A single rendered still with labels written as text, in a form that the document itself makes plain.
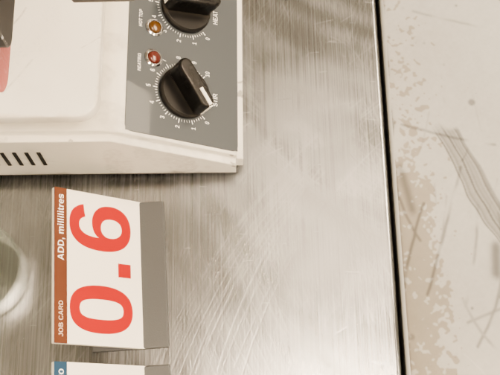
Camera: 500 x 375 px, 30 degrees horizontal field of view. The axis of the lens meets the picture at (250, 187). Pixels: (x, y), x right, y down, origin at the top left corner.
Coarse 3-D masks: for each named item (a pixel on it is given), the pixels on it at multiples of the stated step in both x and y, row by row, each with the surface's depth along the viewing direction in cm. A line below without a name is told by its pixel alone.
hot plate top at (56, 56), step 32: (32, 0) 52; (64, 0) 52; (32, 32) 52; (64, 32) 52; (96, 32) 52; (32, 64) 51; (64, 64) 51; (96, 64) 51; (0, 96) 50; (32, 96) 50; (64, 96) 50; (96, 96) 50
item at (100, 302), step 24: (72, 216) 54; (96, 216) 55; (120, 216) 56; (72, 240) 53; (96, 240) 54; (120, 240) 55; (72, 264) 53; (96, 264) 54; (120, 264) 55; (72, 288) 52; (96, 288) 53; (120, 288) 54; (72, 312) 52; (96, 312) 53; (120, 312) 54; (72, 336) 51; (96, 336) 52; (120, 336) 53
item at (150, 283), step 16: (80, 192) 55; (144, 208) 57; (160, 208) 57; (144, 224) 57; (160, 224) 57; (144, 240) 56; (160, 240) 56; (144, 256) 56; (160, 256) 56; (144, 272) 56; (160, 272) 56; (144, 288) 55; (160, 288) 55; (144, 304) 55; (160, 304) 55; (144, 320) 55; (160, 320) 55; (144, 336) 54; (160, 336) 54; (96, 352) 54
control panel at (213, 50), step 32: (160, 0) 56; (224, 0) 58; (128, 32) 54; (160, 32) 55; (224, 32) 58; (128, 64) 53; (160, 64) 54; (224, 64) 57; (128, 96) 53; (224, 96) 56; (128, 128) 52; (160, 128) 53; (192, 128) 54; (224, 128) 55
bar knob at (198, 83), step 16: (176, 64) 54; (192, 64) 54; (160, 80) 54; (176, 80) 54; (192, 80) 53; (160, 96) 54; (176, 96) 54; (192, 96) 54; (208, 96) 53; (176, 112) 54; (192, 112) 54
